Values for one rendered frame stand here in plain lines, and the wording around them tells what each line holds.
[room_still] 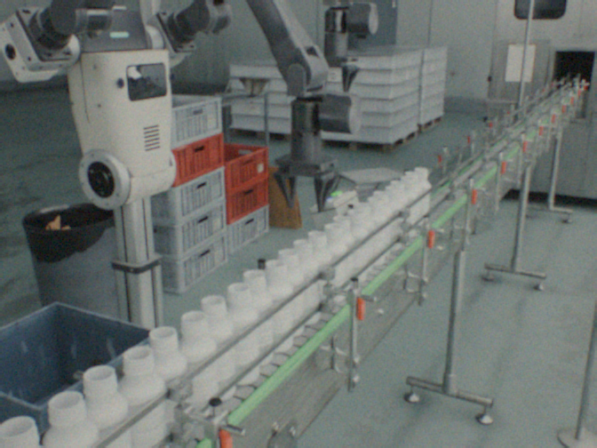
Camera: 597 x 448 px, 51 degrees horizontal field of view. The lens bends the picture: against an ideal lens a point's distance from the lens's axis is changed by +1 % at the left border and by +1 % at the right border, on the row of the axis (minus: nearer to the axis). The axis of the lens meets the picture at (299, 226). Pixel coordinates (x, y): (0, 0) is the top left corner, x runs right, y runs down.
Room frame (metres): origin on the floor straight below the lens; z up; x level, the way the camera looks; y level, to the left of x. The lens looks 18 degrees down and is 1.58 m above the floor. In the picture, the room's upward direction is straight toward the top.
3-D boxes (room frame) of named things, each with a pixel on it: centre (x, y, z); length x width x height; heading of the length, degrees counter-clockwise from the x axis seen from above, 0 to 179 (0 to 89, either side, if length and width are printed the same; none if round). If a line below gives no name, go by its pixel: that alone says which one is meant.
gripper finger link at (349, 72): (1.60, -0.10, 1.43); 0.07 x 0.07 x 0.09; 61
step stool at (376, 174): (4.91, -0.52, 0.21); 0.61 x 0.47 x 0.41; 25
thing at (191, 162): (3.78, 0.78, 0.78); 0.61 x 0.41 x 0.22; 158
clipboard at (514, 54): (5.46, -1.86, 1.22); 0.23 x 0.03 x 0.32; 62
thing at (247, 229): (4.44, 0.54, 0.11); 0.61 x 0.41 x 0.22; 155
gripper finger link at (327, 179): (1.13, -0.03, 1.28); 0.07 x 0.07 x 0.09; 62
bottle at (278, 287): (1.03, 0.04, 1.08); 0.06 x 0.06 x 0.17
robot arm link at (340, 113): (1.12, -0.05, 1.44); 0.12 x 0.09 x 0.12; 62
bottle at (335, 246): (1.23, -0.07, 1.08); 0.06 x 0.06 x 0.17
